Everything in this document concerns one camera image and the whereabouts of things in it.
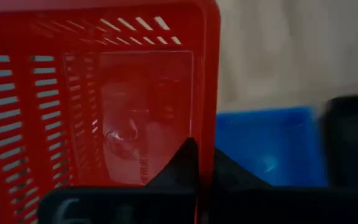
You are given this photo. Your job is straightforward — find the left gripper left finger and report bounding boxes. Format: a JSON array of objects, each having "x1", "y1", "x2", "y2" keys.
[{"x1": 144, "y1": 138, "x2": 198, "y2": 189}]

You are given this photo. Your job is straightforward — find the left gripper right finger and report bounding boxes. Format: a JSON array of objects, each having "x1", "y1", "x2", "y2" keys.
[{"x1": 213, "y1": 147, "x2": 275, "y2": 189}]

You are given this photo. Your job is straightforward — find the blue slotted plastic basket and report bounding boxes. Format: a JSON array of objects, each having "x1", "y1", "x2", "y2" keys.
[{"x1": 214, "y1": 106, "x2": 329, "y2": 187}]

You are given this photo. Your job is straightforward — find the red slotted plastic basket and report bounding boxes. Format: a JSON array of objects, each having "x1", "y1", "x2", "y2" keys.
[{"x1": 0, "y1": 0, "x2": 222, "y2": 224}]

